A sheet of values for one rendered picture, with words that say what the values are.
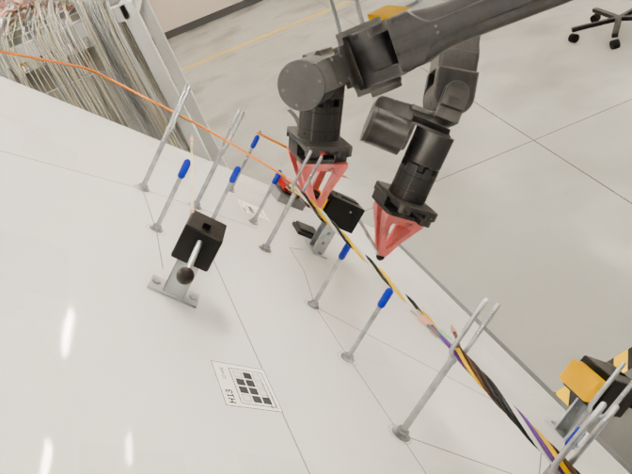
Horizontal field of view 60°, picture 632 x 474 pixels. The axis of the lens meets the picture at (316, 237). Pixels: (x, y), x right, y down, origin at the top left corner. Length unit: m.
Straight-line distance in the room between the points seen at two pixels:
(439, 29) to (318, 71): 0.14
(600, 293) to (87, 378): 2.00
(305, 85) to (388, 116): 0.18
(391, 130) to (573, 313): 1.48
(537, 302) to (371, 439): 1.76
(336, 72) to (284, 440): 0.40
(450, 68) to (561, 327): 1.44
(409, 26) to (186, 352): 0.43
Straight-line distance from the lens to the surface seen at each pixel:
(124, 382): 0.38
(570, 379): 0.69
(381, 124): 0.78
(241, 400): 0.42
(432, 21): 0.65
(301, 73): 0.64
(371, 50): 0.68
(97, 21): 1.22
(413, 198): 0.80
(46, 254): 0.49
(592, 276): 2.28
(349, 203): 0.77
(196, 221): 0.47
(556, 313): 2.15
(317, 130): 0.72
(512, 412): 0.43
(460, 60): 0.81
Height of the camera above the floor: 1.57
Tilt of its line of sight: 34 degrees down
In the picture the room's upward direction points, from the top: 22 degrees counter-clockwise
